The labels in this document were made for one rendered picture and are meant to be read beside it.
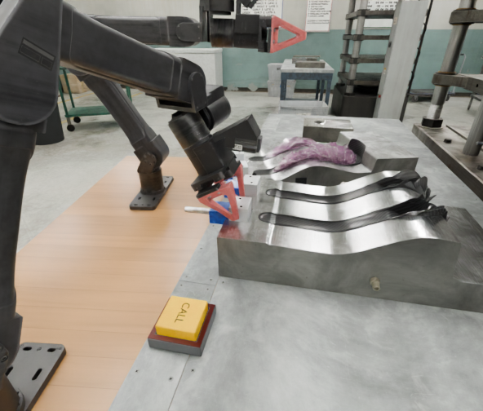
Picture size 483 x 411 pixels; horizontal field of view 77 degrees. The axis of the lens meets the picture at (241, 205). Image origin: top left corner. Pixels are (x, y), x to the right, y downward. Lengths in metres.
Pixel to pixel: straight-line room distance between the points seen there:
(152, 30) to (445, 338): 0.78
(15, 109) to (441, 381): 0.57
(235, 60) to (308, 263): 7.39
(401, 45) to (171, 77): 4.46
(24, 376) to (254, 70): 7.50
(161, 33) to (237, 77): 7.08
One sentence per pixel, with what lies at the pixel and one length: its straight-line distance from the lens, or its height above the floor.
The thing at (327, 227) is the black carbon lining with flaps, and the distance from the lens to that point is 0.60.
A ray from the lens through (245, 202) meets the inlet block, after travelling 0.58.
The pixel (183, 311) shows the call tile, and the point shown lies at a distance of 0.49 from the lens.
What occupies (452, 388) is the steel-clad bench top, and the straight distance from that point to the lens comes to 0.53.
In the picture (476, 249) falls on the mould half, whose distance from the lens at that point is 0.70.
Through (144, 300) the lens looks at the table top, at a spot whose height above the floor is 0.80.
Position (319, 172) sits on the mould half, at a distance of 0.84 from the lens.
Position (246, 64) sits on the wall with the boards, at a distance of 7.76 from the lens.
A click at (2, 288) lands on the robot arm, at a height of 0.98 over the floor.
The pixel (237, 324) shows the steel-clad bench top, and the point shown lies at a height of 0.80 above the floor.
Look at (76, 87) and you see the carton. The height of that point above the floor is 0.13.
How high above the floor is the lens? 1.20
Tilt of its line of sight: 29 degrees down
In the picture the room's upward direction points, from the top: straight up
